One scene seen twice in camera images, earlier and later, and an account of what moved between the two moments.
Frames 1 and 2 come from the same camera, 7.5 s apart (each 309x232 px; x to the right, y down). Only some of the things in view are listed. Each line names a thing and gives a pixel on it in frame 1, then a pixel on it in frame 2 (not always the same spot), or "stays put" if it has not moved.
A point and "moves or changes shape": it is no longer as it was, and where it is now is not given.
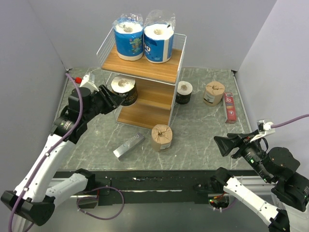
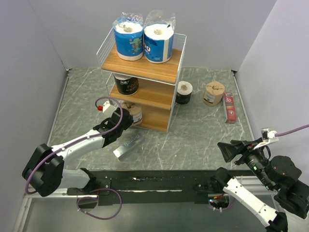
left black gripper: (115, 99) to (129, 121)
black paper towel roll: (125, 86) moves or changes shape
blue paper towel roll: (128, 30) stays put
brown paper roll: (213, 94) stays put
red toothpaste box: (231, 113) stays put
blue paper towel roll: (159, 31) stays put
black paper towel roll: (184, 92) stays put
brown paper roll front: (161, 137) to (135, 109)
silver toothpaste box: (133, 143) stays put
